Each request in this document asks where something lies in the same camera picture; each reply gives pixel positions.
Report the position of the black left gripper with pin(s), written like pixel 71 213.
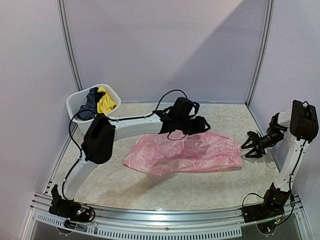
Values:
pixel 201 126

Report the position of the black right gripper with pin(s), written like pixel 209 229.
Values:
pixel 257 143

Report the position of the pink patterned shorts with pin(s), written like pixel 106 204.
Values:
pixel 161 154

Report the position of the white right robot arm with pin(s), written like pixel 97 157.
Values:
pixel 300 125

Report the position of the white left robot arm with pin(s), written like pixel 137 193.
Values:
pixel 98 142

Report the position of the white plastic laundry basket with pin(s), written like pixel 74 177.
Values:
pixel 77 99

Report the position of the yellow garment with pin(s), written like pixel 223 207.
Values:
pixel 105 104

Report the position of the dark blue garment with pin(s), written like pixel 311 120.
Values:
pixel 89 109

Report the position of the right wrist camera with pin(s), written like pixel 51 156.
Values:
pixel 254 134

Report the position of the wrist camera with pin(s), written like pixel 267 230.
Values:
pixel 254 134
pixel 184 108

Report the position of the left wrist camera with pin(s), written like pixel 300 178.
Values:
pixel 184 108

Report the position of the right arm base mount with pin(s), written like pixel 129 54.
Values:
pixel 265 210

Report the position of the aluminium front rail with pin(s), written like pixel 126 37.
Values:
pixel 127 224

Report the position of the right aluminium frame post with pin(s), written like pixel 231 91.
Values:
pixel 262 51

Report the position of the aluminium frame post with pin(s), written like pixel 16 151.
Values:
pixel 68 44
pixel 262 51

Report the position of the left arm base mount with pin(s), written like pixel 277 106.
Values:
pixel 69 209

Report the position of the left aluminium frame post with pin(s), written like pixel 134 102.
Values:
pixel 68 44

